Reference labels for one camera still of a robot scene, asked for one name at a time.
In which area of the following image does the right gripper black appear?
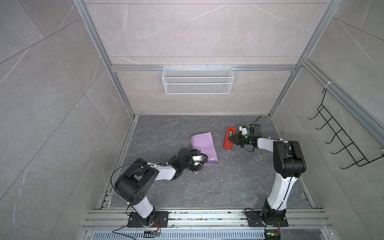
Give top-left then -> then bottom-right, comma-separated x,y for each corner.
228,131 -> 254,148

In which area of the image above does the red tape dispenser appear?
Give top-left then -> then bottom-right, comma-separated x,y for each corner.
222,126 -> 238,151

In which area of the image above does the pink wrapping paper sheet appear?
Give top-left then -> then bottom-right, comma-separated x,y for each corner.
191,132 -> 218,166

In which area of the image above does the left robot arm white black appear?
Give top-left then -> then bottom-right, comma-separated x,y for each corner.
113,148 -> 209,222

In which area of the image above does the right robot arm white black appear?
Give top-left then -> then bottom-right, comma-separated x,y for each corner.
226,124 -> 307,227

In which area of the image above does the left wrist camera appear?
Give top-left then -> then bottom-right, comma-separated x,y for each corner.
192,155 -> 204,162

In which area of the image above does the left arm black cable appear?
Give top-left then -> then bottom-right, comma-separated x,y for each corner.
109,151 -> 209,211

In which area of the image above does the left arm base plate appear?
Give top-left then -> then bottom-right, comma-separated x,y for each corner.
128,211 -> 169,228

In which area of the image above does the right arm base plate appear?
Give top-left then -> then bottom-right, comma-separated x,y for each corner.
245,210 -> 289,227

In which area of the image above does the white wire mesh basket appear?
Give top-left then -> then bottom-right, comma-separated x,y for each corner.
162,67 -> 235,95

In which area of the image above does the black wire hook rack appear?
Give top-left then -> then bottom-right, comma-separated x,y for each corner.
308,88 -> 384,170

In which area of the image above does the aluminium rail base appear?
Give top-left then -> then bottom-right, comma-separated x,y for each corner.
81,208 -> 338,240

